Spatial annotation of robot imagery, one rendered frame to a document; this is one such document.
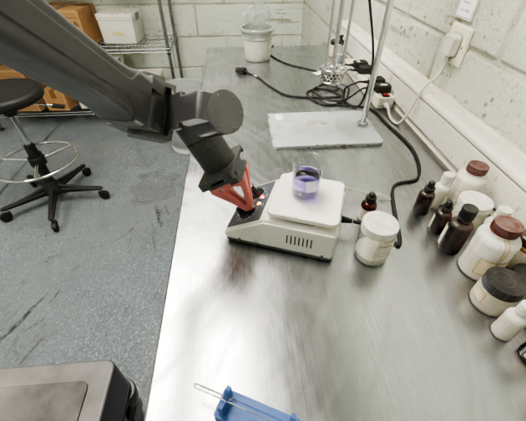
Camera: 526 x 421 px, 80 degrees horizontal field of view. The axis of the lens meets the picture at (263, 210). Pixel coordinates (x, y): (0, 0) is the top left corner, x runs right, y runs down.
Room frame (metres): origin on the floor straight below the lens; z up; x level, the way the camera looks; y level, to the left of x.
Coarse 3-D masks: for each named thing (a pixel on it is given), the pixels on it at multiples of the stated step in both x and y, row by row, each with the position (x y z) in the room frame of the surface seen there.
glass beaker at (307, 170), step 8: (296, 152) 0.45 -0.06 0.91; (304, 152) 0.45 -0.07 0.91; (312, 152) 0.45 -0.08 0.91; (296, 160) 0.45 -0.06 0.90; (304, 160) 0.45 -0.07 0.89; (312, 160) 0.45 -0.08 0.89; (320, 160) 0.44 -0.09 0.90; (296, 168) 0.41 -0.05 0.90; (304, 168) 0.41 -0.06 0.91; (312, 168) 0.40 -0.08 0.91; (320, 168) 0.41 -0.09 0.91; (296, 176) 0.41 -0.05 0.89; (304, 176) 0.41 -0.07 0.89; (312, 176) 0.40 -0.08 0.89; (320, 176) 0.41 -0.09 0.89; (296, 184) 0.41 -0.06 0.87; (304, 184) 0.41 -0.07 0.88; (312, 184) 0.41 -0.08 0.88; (320, 184) 0.42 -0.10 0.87; (296, 192) 0.41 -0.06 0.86; (304, 192) 0.41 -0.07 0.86; (312, 192) 0.41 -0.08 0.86; (296, 200) 0.41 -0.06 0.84; (304, 200) 0.40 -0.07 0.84; (312, 200) 0.41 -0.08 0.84
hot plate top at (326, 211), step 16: (288, 176) 0.48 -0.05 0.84; (288, 192) 0.43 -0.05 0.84; (320, 192) 0.43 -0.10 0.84; (336, 192) 0.43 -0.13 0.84; (272, 208) 0.39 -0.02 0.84; (288, 208) 0.39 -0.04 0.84; (304, 208) 0.39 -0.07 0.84; (320, 208) 0.39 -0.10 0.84; (336, 208) 0.39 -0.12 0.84; (320, 224) 0.36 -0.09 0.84; (336, 224) 0.35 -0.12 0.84
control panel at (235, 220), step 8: (264, 184) 0.51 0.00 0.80; (272, 184) 0.49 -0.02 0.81; (264, 192) 0.47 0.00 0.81; (256, 200) 0.45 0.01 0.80; (264, 200) 0.44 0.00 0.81; (256, 208) 0.43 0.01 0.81; (264, 208) 0.42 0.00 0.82; (232, 216) 0.43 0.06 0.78; (256, 216) 0.40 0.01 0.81; (232, 224) 0.41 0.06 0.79
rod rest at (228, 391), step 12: (228, 396) 0.13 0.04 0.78; (240, 396) 0.13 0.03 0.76; (216, 408) 0.12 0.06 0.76; (228, 408) 0.12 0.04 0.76; (240, 408) 0.12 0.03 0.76; (264, 408) 0.12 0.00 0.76; (228, 420) 0.11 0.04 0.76; (240, 420) 0.11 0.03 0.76; (252, 420) 0.11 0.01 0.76; (264, 420) 0.11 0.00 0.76; (288, 420) 0.11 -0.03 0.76; (300, 420) 0.11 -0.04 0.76
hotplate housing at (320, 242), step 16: (272, 192) 0.46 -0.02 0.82; (240, 224) 0.40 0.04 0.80; (256, 224) 0.38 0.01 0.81; (272, 224) 0.38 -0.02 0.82; (288, 224) 0.37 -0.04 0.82; (304, 224) 0.37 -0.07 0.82; (240, 240) 0.39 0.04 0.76; (256, 240) 0.38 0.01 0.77; (272, 240) 0.37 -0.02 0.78; (288, 240) 0.37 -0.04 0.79; (304, 240) 0.36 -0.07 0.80; (320, 240) 0.35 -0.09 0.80; (336, 240) 0.35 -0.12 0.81; (320, 256) 0.35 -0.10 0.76
